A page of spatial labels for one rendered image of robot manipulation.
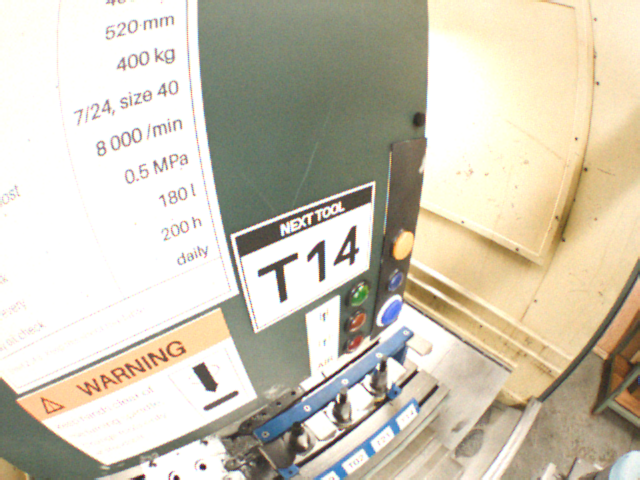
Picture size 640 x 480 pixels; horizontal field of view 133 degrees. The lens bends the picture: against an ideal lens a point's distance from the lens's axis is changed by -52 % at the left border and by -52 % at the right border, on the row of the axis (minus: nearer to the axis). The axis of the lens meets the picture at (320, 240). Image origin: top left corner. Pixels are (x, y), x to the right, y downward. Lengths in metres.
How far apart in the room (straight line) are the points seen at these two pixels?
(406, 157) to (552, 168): 0.72
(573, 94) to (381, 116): 0.75
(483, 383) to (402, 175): 1.14
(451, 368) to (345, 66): 1.21
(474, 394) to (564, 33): 1.28
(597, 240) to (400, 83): 0.83
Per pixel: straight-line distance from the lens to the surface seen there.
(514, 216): 0.96
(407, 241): 0.24
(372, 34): 0.18
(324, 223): 0.17
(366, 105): 0.17
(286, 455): 0.62
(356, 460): 0.90
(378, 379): 0.64
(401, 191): 0.22
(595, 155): 0.89
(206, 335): 0.17
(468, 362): 1.29
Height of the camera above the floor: 1.82
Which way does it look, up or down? 33 degrees down
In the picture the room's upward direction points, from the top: 2 degrees counter-clockwise
